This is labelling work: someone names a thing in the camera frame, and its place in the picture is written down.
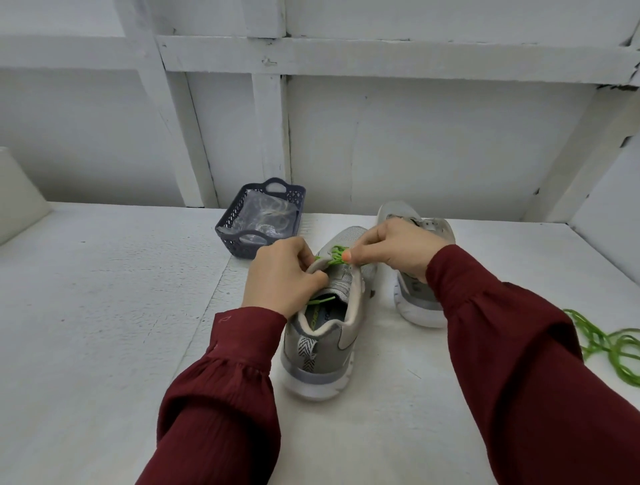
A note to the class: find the person's right forearm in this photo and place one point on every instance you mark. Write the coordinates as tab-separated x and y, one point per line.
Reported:
530	370

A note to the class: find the grey mesh shoe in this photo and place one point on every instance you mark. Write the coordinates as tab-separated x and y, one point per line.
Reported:
415	295
320	350

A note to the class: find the dark plastic lattice basket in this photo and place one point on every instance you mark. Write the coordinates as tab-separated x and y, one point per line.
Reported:
230	245

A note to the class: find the person's left hand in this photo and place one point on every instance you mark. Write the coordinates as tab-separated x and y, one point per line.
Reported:
280	280

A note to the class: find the person's right hand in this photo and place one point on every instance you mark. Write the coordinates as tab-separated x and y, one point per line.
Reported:
405	245

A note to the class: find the clear plastic bag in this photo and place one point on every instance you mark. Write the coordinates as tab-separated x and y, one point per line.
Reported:
262	215

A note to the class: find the person's left forearm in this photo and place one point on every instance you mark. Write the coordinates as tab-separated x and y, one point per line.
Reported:
225	410

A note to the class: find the green shoelace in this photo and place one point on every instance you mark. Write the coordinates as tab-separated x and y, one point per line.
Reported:
605	340
338	256

